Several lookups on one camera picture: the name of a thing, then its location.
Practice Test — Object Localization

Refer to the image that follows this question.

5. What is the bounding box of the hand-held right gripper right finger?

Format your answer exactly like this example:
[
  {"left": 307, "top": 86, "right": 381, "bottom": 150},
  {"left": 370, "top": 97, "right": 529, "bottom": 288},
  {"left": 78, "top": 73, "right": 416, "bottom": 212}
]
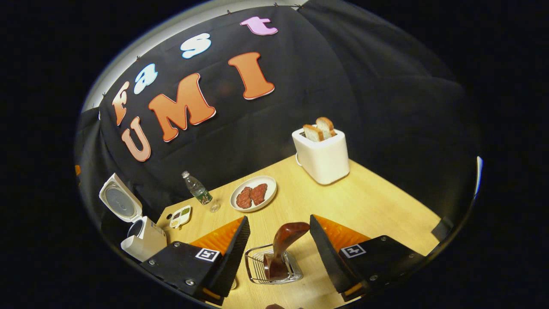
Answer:
[{"left": 309, "top": 214, "right": 429, "bottom": 302}]

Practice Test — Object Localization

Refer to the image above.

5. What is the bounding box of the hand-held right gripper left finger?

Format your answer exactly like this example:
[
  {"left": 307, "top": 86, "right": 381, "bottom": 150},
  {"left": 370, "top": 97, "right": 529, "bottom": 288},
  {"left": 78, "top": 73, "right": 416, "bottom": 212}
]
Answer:
[{"left": 139, "top": 215, "right": 251, "bottom": 306}]

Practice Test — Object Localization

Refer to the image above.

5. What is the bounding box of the metal wire chopstick holder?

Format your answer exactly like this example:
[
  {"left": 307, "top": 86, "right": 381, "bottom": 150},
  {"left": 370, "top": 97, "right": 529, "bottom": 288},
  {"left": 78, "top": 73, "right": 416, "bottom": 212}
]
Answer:
[{"left": 244, "top": 243, "right": 304, "bottom": 285}]

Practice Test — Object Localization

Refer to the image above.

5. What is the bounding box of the brown wooden spoon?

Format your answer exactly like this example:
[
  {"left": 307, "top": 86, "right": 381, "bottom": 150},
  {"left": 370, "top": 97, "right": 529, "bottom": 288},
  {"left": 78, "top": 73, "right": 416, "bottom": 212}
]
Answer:
[{"left": 263, "top": 222, "right": 311, "bottom": 282}]

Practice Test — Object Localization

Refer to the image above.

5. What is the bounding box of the white rice cooker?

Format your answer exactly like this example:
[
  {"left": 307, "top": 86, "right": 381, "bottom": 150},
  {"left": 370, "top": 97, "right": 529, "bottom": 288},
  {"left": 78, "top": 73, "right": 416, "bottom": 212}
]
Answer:
[{"left": 99, "top": 173, "right": 168, "bottom": 262}]

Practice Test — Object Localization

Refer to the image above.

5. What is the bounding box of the red meat piece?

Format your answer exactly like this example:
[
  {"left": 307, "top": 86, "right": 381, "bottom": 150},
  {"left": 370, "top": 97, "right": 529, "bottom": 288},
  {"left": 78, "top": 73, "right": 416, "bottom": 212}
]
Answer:
[
  {"left": 236, "top": 186, "right": 253, "bottom": 209},
  {"left": 250, "top": 183, "right": 268, "bottom": 205}
]

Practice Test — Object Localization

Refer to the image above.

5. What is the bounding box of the white divided bean dish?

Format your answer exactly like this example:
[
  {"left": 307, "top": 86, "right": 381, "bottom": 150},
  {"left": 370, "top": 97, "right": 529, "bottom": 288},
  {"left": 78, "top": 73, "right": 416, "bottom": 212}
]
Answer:
[{"left": 169, "top": 205, "right": 192, "bottom": 230}]

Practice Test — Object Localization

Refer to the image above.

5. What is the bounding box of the clear plastic water bottle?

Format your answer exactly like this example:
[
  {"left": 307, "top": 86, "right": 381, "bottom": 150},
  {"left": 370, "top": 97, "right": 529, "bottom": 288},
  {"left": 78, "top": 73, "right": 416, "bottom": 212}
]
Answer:
[{"left": 181, "top": 171, "right": 220, "bottom": 213}]

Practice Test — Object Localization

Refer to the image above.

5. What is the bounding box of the white round plate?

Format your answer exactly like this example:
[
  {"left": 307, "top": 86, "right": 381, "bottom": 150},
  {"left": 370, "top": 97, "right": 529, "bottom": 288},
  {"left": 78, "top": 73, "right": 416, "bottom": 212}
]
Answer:
[{"left": 230, "top": 176, "right": 278, "bottom": 213}]

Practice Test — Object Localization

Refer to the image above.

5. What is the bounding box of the white toaster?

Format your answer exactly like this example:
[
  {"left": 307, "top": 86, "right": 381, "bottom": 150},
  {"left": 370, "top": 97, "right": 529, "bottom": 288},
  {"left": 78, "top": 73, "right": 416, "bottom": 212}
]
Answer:
[{"left": 292, "top": 128, "right": 350, "bottom": 185}]

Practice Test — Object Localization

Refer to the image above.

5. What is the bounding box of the toasted bread slice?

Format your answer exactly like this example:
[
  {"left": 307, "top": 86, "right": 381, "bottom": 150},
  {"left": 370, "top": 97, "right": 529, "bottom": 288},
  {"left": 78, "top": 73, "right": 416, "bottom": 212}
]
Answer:
[
  {"left": 316, "top": 117, "right": 335, "bottom": 139},
  {"left": 303, "top": 124, "right": 325, "bottom": 142}
]

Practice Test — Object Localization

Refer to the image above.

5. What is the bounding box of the black backdrop cloth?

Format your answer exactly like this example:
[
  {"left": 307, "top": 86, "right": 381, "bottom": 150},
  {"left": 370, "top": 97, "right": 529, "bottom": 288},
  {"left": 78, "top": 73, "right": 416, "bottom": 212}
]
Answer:
[{"left": 75, "top": 0, "right": 483, "bottom": 241}]

